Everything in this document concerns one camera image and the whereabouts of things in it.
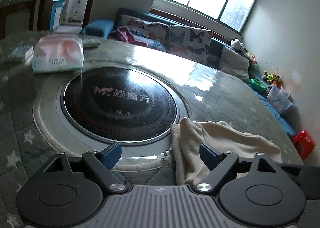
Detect grey pillow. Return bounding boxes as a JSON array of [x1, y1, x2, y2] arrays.
[[219, 45, 250, 83]]

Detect white remote control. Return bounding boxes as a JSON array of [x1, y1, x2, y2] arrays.
[[82, 38, 100, 48]]

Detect maroon cloth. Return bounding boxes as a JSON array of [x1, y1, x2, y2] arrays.
[[109, 26, 142, 46]]

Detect black round induction cooktop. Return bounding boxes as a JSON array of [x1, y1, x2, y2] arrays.
[[60, 68, 178, 143]]

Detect brown green plush toys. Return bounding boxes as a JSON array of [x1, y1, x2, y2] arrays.
[[261, 71, 282, 86]]

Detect small clear plastic box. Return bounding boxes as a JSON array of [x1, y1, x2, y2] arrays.
[[7, 45, 34, 62]]

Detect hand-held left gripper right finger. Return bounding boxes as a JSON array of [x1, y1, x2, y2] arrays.
[[194, 143, 288, 195]]

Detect blue white box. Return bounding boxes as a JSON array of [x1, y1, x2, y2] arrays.
[[49, 0, 68, 31]]

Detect panda plush toy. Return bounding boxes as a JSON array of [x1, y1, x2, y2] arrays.
[[230, 38, 247, 55]]

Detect teal sofa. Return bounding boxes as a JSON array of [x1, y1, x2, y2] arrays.
[[79, 8, 298, 138]]

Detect clear plastic storage bin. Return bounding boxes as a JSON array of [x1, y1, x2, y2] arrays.
[[266, 85, 294, 115]]

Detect colourful plush toy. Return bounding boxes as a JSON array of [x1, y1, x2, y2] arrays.
[[246, 52, 258, 65]]

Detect red plastic stool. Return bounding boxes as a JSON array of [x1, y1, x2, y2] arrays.
[[292, 130, 316, 160]]

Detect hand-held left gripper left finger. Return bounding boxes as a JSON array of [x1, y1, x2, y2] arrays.
[[30, 142, 128, 193]]

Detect long butterfly print cushion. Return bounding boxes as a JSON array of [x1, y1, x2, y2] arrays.
[[119, 14, 169, 52]]

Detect square butterfly print cushion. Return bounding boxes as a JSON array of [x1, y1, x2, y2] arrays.
[[167, 24, 214, 64]]

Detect green bowl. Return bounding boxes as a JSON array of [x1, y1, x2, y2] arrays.
[[250, 78, 266, 92]]

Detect dark wooden cabinet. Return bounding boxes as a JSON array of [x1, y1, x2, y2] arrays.
[[0, 0, 37, 40]]

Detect cream garment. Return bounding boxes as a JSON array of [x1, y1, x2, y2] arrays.
[[169, 117, 283, 185]]

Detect white pink tissue pack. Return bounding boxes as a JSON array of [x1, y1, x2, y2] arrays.
[[32, 36, 84, 74]]

